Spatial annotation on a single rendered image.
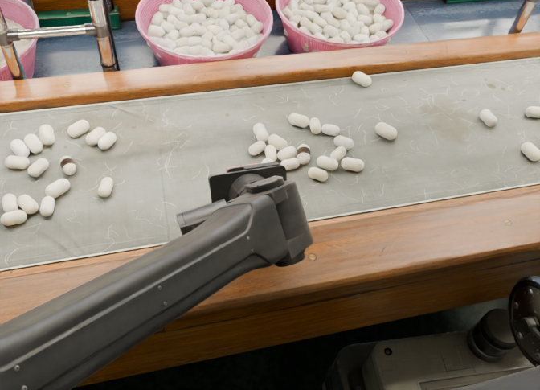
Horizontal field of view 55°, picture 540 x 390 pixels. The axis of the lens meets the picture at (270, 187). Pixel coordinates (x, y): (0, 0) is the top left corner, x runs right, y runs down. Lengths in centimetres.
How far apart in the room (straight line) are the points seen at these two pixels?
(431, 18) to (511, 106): 38
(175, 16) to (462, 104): 59
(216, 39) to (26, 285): 60
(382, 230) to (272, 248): 31
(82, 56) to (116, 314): 86
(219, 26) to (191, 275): 80
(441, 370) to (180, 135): 61
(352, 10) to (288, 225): 75
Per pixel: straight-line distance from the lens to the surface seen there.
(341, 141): 87
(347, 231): 75
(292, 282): 70
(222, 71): 96
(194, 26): 110
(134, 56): 114
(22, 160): 87
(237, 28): 112
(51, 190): 81
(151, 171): 83
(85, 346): 34
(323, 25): 114
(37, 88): 96
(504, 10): 147
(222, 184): 68
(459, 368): 104
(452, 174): 90
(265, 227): 47
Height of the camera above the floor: 138
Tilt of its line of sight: 52 degrees down
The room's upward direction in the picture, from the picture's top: 7 degrees clockwise
